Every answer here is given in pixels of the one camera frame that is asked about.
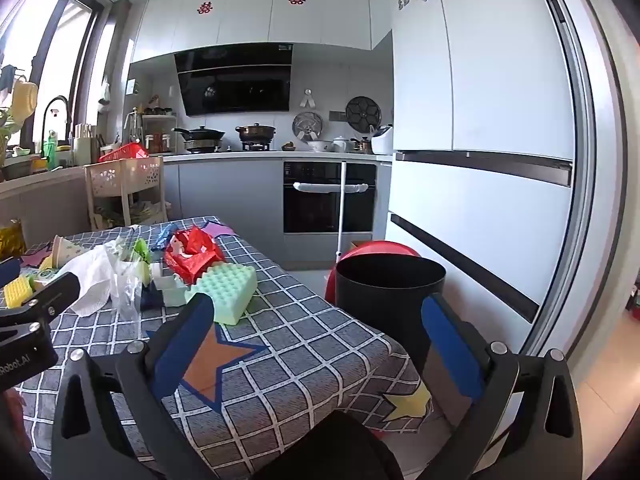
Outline white rice cooker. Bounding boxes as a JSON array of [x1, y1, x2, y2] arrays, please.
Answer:
[[370, 124, 394, 156]]

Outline red cartoon plastic bag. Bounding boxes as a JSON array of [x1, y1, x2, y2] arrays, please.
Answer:
[[164, 226, 227, 286]]

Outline silver round steamer rack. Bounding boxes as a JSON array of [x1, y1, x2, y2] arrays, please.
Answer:
[[292, 111, 325, 142]]

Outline kitchen window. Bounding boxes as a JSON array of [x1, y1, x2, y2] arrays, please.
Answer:
[[0, 0, 118, 156]]

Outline red plastic basket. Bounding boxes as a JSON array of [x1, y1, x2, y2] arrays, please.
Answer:
[[98, 142, 149, 163]]

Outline white refrigerator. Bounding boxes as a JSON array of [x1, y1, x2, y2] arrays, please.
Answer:
[[385, 0, 596, 356]]

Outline black round baking tray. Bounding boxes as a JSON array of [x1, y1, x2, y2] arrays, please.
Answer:
[[346, 96, 381, 130]]

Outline grey lower cabinets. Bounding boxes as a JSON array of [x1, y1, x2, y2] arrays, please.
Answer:
[[162, 155, 393, 271]]

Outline paper cup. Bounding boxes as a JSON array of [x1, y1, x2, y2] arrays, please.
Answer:
[[50, 235, 96, 268]]

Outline white mop pole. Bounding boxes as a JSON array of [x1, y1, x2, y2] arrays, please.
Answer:
[[334, 161, 349, 263]]

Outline red round stool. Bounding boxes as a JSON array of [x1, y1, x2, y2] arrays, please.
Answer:
[[325, 241, 426, 306]]

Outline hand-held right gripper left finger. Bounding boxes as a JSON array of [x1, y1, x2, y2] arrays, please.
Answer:
[[50, 292, 216, 480]]

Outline white paper towel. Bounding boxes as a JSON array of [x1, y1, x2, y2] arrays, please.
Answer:
[[60, 245, 131, 317]]

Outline black wok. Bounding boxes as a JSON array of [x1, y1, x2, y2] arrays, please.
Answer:
[[172, 125, 226, 143]]

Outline black range hood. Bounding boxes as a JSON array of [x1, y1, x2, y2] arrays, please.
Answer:
[[174, 43, 294, 117]]

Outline pale green small box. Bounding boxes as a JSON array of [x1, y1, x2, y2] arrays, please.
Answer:
[[152, 275, 191, 307]]

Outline green bottle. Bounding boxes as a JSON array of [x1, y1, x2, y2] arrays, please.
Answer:
[[44, 130, 60, 170]]

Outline gas stove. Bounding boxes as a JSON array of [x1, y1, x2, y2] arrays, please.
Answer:
[[182, 140, 271, 153]]

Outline clear plastic bag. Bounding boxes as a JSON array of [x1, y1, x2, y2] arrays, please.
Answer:
[[112, 260, 153, 321]]

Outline blue wrapper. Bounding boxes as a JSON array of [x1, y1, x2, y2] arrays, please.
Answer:
[[152, 224, 176, 251]]

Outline spice rack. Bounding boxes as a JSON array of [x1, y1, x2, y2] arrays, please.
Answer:
[[141, 107, 178, 155]]

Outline black kitchen faucet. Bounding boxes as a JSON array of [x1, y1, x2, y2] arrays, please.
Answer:
[[42, 95, 70, 143]]

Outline white utensil holder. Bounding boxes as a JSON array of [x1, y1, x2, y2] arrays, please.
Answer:
[[74, 124, 93, 167]]

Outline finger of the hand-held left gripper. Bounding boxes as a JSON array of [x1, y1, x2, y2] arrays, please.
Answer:
[[0, 256, 23, 288], [0, 271, 82, 333]]

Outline yellow wavy sponge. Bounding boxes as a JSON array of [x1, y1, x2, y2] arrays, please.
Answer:
[[4, 276, 36, 308]]

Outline copper cooking pot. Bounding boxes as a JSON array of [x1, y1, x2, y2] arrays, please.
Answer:
[[236, 122, 277, 143]]

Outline black trash bin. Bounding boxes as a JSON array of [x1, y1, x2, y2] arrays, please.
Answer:
[[334, 254, 447, 396]]

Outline black built-in oven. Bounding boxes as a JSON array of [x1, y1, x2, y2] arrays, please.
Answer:
[[283, 161, 377, 234]]

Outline beige storage trolley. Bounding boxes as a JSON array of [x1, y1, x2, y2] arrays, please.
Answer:
[[84, 156, 168, 231]]

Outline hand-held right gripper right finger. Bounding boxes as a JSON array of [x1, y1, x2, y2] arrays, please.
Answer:
[[421, 292, 583, 480]]

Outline white wall cabinets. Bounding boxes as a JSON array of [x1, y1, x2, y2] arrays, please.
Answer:
[[131, 0, 373, 63]]

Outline yellow hanging colander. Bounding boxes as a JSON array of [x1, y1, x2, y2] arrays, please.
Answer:
[[11, 80, 40, 121]]

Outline green wavy sponge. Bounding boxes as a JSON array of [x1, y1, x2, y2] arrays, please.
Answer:
[[185, 261, 258, 325]]

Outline gold foil bag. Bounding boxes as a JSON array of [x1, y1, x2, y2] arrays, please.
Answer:
[[0, 220, 26, 261]]

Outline grey checked star tablecloth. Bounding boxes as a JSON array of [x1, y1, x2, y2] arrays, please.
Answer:
[[0, 216, 433, 466]]

